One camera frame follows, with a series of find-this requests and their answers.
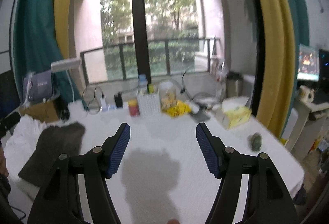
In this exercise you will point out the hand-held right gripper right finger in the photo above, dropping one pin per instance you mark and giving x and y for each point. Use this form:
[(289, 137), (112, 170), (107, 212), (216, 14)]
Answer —
[(207, 152)]

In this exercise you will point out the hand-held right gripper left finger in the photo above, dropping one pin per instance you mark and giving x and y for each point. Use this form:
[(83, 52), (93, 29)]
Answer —
[(119, 147)]

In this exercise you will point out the dark grey shirt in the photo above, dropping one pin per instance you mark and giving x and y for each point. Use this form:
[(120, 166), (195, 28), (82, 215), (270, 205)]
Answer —
[(56, 147)]

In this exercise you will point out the person's left forearm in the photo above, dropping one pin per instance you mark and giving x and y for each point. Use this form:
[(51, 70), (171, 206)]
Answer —
[(3, 183)]

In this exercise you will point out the person's right hand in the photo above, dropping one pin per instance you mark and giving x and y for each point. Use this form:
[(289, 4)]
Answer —
[(173, 221)]

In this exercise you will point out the cardboard box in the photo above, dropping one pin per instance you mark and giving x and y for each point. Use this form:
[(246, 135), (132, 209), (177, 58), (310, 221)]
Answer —
[(41, 111)]

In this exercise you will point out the white power strip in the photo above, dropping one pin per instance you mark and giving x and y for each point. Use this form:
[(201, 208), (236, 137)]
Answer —
[(111, 108)]

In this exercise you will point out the red can with yellow lid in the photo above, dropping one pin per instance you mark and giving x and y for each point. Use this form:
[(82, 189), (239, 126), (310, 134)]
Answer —
[(134, 108)]

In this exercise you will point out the white table cover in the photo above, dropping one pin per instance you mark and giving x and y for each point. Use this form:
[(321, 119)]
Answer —
[(159, 131)]

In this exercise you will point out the black charger block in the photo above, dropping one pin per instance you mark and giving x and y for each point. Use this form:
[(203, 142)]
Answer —
[(118, 100)]

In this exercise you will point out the purple packaged box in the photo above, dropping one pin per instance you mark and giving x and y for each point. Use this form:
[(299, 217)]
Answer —
[(38, 85)]

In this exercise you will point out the white charger block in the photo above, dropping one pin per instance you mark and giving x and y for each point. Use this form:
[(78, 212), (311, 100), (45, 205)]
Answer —
[(103, 102)]

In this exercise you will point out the tissue box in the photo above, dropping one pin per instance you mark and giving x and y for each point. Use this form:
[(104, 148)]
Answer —
[(235, 113)]

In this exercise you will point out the small green cloth ball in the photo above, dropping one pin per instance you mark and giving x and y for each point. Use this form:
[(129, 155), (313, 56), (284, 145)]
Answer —
[(255, 141)]

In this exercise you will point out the yellow plastic bag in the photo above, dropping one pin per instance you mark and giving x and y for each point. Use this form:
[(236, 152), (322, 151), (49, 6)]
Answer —
[(178, 109)]

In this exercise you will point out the white plastic basket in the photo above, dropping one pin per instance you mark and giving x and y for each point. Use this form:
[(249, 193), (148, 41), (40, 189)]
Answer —
[(149, 104)]

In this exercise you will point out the yellow green sponge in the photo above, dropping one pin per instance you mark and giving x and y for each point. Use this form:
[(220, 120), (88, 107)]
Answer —
[(152, 88)]

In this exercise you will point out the clear plastic snack jar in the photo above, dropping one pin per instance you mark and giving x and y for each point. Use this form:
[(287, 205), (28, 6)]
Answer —
[(168, 97)]

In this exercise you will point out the blue capped white bottle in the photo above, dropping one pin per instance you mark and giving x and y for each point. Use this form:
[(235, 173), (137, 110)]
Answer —
[(143, 82)]

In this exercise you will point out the stainless steel kettle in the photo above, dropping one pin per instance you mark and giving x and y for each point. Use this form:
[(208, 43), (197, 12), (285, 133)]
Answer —
[(234, 85)]

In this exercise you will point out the white desk lamp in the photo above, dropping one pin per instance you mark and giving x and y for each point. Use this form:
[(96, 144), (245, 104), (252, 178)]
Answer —
[(65, 63)]

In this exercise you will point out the clear water bottle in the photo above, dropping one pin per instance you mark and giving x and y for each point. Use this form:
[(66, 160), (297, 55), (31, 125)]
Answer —
[(221, 70)]

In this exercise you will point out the white side desk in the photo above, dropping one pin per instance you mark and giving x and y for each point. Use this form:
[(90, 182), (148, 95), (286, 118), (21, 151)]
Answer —
[(303, 116)]

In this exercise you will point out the balcony railing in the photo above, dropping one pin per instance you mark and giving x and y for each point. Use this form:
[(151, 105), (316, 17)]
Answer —
[(159, 52)]

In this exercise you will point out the teal curtain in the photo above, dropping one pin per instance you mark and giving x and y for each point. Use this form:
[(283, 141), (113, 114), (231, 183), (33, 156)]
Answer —
[(299, 8), (36, 21)]

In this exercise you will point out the white mug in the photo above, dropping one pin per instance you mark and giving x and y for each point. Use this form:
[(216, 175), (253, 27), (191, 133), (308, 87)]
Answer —
[(305, 93)]

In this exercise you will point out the yellow curtain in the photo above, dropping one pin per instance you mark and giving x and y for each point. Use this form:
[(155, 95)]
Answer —
[(277, 47), (64, 8)]

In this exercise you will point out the computer monitor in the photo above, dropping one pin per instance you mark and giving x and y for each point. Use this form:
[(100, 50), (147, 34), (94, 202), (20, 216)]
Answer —
[(308, 62)]

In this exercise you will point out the dark screen with lights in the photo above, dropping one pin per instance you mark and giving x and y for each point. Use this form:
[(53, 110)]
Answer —
[(324, 65)]

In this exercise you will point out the black window frame post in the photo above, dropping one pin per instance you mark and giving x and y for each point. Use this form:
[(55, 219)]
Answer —
[(254, 34), (140, 21)]

